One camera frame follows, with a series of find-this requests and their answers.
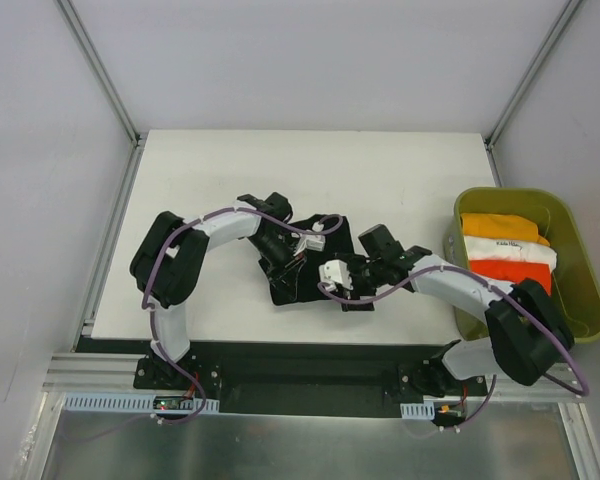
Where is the yellow rolled t shirt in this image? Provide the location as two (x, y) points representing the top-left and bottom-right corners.
(460, 213), (550, 246)

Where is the left white cable duct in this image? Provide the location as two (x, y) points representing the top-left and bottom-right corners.
(64, 393), (220, 415)

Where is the black t shirt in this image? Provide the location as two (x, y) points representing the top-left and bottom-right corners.
(250, 220), (357, 306)

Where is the aluminium frame rail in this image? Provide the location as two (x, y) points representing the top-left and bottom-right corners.
(42, 352), (584, 403)

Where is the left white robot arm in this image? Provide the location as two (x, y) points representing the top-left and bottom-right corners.
(129, 192), (324, 389)

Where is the right aluminium corner post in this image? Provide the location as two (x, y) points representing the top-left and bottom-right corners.
(485, 0), (585, 151)

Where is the left aluminium corner post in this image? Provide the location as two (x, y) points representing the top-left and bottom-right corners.
(54, 0), (141, 146)

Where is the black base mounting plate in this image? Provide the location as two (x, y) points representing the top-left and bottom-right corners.
(129, 339), (489, 417)

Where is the white rolled t shirt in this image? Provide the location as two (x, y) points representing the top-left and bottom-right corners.
(464, 236), (558, 272)

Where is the white cable duct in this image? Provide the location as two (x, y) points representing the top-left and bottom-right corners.
(64, 393), (220, 415)
(400, 400), (436, 421)

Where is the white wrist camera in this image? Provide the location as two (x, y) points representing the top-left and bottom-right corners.
(295, 222), (326, 255)
(318, 259), (353, 292)

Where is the orange rolled t shirt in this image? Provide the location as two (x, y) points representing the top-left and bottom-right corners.
(469, 260), (552, 294)

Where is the olive green plastic bin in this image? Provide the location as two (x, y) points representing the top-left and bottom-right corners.
(442, 187), (600, 344)

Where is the right white cable duct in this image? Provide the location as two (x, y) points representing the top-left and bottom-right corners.
(400, 400), (436, 421)

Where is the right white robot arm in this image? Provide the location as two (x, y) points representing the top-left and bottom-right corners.
(324, 224), (575, 397)

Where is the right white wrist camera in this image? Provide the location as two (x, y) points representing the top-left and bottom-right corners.
(318, 259), (353, 292)

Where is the aluminium corner post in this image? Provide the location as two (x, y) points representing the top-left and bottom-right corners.
(54, 0), (141, 146)
(485, 0), (585, 151)

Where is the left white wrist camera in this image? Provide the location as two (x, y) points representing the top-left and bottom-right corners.
(295, 222), (326, 255)

